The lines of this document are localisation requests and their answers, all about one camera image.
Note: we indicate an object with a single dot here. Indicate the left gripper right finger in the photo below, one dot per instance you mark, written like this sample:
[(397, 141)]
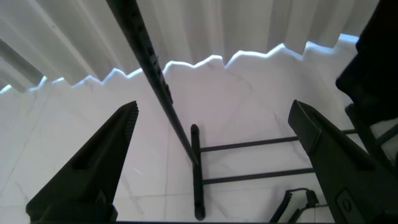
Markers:
[(348, 174)]

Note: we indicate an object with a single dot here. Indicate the white curtain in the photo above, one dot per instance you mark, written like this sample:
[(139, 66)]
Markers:
[(77, 31)]

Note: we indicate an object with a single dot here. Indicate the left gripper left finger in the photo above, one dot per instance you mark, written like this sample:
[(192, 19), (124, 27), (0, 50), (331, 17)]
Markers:
[(87, 174)]

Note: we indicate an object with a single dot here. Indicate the black clothes rack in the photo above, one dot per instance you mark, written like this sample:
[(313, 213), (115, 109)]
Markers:
[(146, 56)]

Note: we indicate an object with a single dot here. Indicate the black garment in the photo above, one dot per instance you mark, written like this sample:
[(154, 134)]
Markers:
[(376, 62)]

